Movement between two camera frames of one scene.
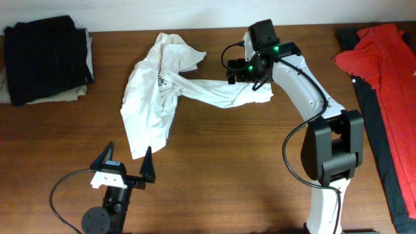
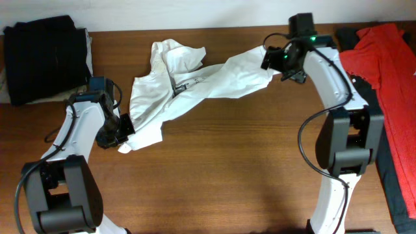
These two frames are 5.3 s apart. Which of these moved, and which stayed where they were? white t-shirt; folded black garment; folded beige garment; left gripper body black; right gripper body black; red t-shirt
Moved: left gripper body black; white t-shirt; right gripper body black
Stayed: red t-shirt; folded black garment; folded beige garment
